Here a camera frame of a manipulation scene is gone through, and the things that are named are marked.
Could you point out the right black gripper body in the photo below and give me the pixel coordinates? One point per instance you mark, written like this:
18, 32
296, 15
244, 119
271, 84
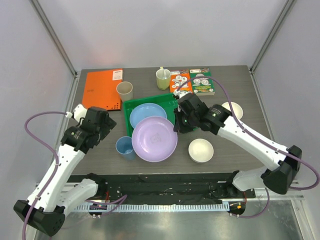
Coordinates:
178, 122

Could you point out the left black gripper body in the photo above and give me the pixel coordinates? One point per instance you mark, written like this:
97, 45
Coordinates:
109, 124

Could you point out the purple plate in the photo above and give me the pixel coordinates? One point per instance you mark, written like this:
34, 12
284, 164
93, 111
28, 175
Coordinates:
154, 139

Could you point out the blue plate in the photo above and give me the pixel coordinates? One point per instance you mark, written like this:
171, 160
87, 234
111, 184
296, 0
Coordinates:
146, 110

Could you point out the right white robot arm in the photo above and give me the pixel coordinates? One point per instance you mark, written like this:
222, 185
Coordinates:
280, 166

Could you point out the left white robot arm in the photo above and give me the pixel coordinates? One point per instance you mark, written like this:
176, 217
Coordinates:
47, 207

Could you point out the green plastic bin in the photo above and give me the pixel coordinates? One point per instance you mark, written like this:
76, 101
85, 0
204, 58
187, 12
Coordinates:
167, 101

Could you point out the green book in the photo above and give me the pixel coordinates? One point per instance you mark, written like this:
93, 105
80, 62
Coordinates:
201, 85

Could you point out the blue cup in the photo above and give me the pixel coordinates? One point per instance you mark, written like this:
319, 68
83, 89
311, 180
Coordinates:
125, 148

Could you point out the near white bowl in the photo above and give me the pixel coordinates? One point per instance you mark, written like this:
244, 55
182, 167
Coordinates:
200, 150

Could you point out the white bowl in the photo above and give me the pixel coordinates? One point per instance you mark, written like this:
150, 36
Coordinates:
200, 150
237, 109

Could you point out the orange book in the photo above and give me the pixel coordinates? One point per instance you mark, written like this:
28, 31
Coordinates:
177, 78

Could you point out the orange folder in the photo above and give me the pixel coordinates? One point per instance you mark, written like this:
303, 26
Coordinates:
100, 89

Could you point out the far white bowl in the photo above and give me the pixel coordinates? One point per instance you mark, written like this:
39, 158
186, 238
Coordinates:
237, 109

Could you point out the green cup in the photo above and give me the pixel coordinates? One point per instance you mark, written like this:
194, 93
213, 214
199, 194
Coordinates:
163, 84

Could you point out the beige cup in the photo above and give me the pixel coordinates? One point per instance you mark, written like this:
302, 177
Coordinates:
125, 91

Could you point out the white spoon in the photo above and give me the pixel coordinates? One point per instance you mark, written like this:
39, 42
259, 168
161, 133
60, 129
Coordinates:
163, 73

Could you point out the white slotted cable duct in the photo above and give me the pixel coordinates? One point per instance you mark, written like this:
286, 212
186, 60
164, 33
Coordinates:
129, 208

